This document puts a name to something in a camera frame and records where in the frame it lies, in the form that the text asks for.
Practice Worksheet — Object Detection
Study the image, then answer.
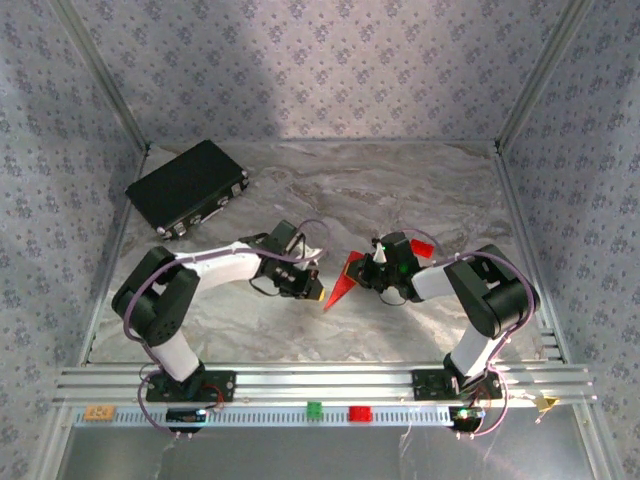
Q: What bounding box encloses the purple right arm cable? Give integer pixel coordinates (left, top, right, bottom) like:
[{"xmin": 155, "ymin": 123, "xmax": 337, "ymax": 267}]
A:
[{"xmin": 399, "ymin": 227, "xmax": 544, "ymax": 440}]

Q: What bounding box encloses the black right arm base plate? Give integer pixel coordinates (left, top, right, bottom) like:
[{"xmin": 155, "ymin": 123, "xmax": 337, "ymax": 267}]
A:
[{"xmin": 410, "ymin": 368, "xmax": 504, "ymax": 401}]

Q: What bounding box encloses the right black controller board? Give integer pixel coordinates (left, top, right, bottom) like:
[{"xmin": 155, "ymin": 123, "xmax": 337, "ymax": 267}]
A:
[{"xmin": 448, "ymin": 405, "xmax": 485, "ymax": 424}]

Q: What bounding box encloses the black hard case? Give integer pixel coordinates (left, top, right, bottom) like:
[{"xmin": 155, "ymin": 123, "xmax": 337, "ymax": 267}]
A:
[{"xmin": 124, "ymin": 138, "xmax": 251, "ymax": 242}]

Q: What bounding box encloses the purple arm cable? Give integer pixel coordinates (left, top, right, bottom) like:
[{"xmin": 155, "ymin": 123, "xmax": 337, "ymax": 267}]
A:
[
  {"xmin": 122, "ymin": 218, "xmax": 331, "ymax": 441},
  {"xmin": 399, "ymin": 227, "xmax": 544, "ymax": 440}
]

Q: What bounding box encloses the black controller board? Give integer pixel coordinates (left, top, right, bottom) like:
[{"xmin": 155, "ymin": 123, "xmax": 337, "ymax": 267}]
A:
[
  {"xmin": 448, "ymin": 405, "xmax": 485, "ymax": 424},
  {"xmin": 165, "ymin": 407, "xmax": 209, "ymax": 425}
]

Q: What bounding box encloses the red paper sheet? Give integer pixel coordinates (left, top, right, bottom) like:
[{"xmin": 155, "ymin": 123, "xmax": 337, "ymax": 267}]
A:
[{"xmin": 322, "ymin": 249, "xmax": 367, "ymax": 314}]

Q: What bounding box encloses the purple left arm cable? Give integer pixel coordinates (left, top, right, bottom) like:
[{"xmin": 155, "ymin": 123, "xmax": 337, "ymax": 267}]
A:
[{"xmin": 122, "ymin": 218, "xmax": 331, "ymax": 441}]

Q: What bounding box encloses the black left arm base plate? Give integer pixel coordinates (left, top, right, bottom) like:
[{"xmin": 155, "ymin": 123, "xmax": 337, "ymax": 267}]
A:
[{"xmin": 145, "ymin": 370, "xmax": 237, "ymax": 404}]

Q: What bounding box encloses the white slotted cable duct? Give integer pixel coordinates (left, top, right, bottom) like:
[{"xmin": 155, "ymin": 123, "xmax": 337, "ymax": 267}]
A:
[{"xmin": 72, "ymin": 404, "xmax": 457, "ymax": 429}]

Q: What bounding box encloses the aluminium mounting rail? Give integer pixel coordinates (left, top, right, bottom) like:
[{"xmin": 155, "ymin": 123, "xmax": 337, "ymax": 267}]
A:
[{"xmin": 52, "ymin": 363, "xmax": 599, "ymax": 407}]

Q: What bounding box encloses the aluminium frame post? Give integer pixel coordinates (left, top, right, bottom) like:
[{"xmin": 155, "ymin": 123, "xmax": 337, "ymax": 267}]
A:
[
  {"xmin": 494, "ymin": 0, "xmax": 596, "ymax": 151},
  {"xmin": 52, "ymin": 0, "xmax": 152, "ymax": 151}
]

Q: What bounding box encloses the left black controller board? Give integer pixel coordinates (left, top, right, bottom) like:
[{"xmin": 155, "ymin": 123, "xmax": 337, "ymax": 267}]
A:
[{"xmin": 165, "ymin": 407, "xmax": 209, "ymax": 425}]

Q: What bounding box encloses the aluminium side rail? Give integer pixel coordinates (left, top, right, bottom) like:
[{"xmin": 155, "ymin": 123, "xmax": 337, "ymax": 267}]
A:
[
  {"xmin": 74, "ymin": 144, "xmax": 154, "ymax": 366},
  {"xmin": 492, "ymin": 144, "xmax": 571, "ymax": 365}
]

